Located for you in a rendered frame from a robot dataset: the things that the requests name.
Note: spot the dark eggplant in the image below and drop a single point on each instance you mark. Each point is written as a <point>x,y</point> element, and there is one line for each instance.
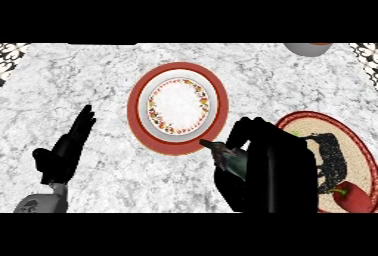
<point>231,159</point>

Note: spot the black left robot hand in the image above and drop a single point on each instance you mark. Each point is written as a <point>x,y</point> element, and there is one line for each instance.
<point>62,156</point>

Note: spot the grey round bowl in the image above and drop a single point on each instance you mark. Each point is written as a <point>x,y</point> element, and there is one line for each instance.
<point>307,48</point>

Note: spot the red-rimmed floral plate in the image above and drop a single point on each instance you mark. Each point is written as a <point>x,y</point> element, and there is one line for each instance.
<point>177,107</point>

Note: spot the round woven red-rimmed placemat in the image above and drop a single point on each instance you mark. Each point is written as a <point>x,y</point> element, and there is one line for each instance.
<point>344,146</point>

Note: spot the red bell pepper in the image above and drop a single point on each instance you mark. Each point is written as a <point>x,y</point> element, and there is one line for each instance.
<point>352,197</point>

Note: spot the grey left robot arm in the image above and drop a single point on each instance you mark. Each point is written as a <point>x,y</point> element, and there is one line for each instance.
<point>43,201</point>

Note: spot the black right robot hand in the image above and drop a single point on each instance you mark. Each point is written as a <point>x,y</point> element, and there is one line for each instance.
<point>275,166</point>

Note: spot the black and white patterned tile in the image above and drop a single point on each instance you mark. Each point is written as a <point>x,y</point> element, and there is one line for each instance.
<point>11,58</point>
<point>366,60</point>

